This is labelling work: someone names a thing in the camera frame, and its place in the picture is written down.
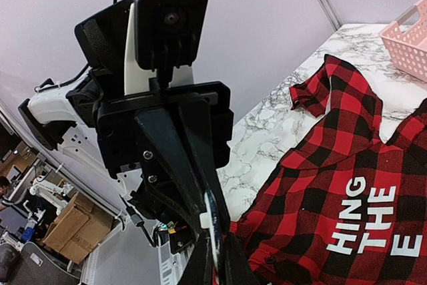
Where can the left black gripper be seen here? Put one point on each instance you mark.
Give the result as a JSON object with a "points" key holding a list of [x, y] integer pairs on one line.
{"points": [[167, 133]]}

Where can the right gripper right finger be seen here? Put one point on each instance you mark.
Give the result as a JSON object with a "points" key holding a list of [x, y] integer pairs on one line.
{"points": [[235, 268]]}

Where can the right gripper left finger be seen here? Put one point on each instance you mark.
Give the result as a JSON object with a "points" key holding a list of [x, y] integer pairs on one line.
{"points": [[199, 268]]}

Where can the blue round badge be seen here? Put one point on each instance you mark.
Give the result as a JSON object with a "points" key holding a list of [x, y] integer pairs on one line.
{"points": [[210, 220]]}

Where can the red black plaid shirt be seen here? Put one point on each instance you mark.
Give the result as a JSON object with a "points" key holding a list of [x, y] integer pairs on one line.
{"points": [[342, 207]]}

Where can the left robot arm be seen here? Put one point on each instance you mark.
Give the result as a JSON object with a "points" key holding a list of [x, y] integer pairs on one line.
{"points": [[57, 110]]}

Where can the cardboard box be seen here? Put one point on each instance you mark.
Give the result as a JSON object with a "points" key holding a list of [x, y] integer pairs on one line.
{"points": [[78, 229]]}

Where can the grey office chair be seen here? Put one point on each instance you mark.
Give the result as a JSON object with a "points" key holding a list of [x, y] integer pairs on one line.
{"points": [[31, 266]]}

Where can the pink plastic basket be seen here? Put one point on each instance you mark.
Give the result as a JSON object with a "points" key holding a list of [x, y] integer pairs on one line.
{"points": [[407, 49]]}

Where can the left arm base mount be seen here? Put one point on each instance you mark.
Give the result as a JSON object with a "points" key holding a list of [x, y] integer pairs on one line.
{"points": [[159, 223]]}

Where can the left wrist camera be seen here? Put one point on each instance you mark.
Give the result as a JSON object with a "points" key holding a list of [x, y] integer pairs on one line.
{"points": [[162, 43]]}

